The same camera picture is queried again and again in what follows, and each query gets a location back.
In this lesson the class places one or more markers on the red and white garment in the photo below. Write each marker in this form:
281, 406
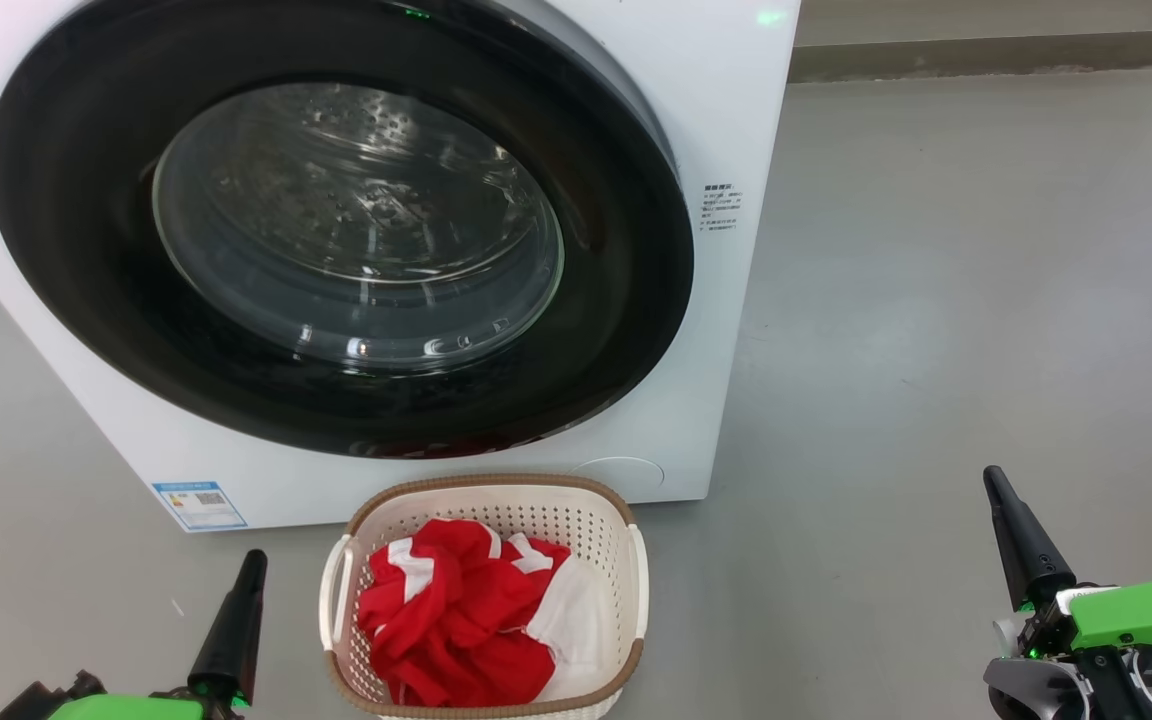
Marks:
456, 620

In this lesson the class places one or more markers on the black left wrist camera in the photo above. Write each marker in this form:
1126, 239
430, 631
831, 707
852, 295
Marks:
36, 700

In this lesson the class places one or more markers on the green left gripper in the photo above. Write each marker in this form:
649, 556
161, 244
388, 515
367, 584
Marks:
136, 708

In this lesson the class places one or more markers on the blue energy label sticker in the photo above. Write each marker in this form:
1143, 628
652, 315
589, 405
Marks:
199, 506

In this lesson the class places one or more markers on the cream laundry basket brown rim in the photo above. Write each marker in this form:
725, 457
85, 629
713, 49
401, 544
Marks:
496, 505

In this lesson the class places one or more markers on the black round glass washer door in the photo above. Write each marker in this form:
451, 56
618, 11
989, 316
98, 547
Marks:
86, 250

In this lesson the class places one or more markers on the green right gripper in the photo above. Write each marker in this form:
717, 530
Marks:
1136, 615

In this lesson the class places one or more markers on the white front-load washing machine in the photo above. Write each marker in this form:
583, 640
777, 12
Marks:
726, 350

